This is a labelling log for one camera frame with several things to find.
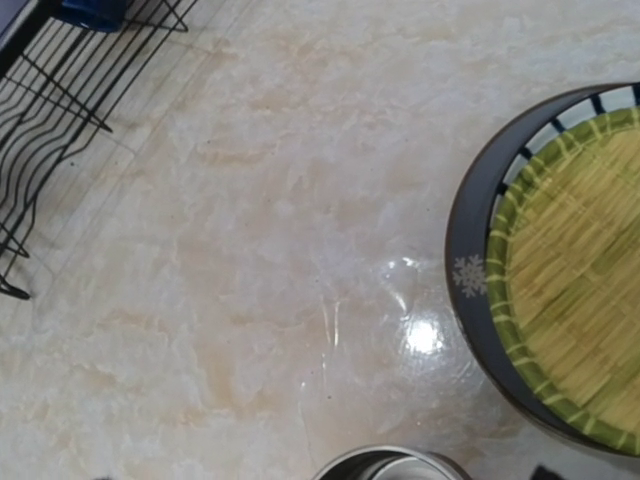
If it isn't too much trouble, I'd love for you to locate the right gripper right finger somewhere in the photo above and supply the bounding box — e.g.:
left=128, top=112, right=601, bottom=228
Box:
left=530, top=465, right=565, bottom=480

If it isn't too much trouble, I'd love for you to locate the white brown ceramic cup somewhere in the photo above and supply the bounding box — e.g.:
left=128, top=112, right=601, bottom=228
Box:
left=312, top=445, right=471, bottom=480

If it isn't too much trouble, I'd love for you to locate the grey reindeer plate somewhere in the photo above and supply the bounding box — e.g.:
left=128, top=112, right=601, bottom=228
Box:
left=444, top=83, right=629, bottom=451

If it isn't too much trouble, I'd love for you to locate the ribbed round woven plate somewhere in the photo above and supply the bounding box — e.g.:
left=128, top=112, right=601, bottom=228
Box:
left=486, top=107, right=639, bottom=456

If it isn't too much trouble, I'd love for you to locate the white blue striped plate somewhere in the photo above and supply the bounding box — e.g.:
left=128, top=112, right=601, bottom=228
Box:
left=492, top=82, right=639, bottom=206

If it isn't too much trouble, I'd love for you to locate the dark blue mug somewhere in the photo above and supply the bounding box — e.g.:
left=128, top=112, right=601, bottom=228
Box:
left=54, top=0, right=127, bottom=33

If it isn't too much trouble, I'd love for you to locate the black wire dish rack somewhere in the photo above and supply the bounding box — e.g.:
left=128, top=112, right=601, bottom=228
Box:
left=1, top=1, right=194, bottom=300

